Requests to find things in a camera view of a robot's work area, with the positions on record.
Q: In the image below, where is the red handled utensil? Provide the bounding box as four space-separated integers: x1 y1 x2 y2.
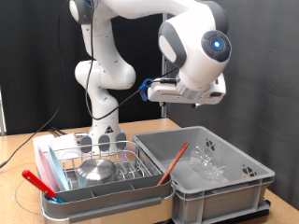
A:
21 169 60 201

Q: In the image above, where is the white plastic box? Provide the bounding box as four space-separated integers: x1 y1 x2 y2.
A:
32 133 57 157

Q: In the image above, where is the light blue plate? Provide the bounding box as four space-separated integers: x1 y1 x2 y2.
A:
46 144 71 191

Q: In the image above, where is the white plastic mug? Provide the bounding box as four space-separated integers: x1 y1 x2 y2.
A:
50 133 82 161

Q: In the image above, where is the steel wire dish rack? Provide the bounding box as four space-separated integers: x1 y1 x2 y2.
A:
50 140 156 191

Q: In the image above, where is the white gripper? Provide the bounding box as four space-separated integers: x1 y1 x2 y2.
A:
147 73 227 110

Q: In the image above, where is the blue wrist camera bracket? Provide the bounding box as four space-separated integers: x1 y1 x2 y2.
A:
138 77 154 103

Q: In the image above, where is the long black cable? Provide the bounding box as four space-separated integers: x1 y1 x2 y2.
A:
0 0 71 167

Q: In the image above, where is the blue handled utensil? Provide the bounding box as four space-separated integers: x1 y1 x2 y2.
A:
47 195 65 204

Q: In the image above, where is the pink plate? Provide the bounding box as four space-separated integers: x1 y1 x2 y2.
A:
36 145 60 193

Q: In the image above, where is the black cable bundle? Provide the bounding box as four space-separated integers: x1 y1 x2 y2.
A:
48 125 68 137

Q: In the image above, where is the grey metal post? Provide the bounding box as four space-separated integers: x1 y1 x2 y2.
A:
160 12 169 119
0 87 7 136

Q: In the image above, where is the clear wine glass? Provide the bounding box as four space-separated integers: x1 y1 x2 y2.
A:
189 144 232 184

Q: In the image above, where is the grey plastic crate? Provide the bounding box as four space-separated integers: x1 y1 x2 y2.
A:
132 125 277 224

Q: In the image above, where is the dark grey backdrop curtain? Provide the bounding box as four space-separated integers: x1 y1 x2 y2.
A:
166 0 299 211

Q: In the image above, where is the stainless steel pot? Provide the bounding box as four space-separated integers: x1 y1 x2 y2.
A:
75 158 118 189

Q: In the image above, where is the thin wire loop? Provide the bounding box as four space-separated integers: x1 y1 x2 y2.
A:
13 178 43 217

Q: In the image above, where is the reddish brown wooden stick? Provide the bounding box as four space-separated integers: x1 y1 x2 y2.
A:
156 142 190 187

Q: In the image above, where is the grey dish rack base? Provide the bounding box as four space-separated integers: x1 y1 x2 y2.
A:
39 141 176 224

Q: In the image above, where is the black backdrop curtain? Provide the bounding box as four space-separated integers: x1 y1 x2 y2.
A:
0 0 164 136

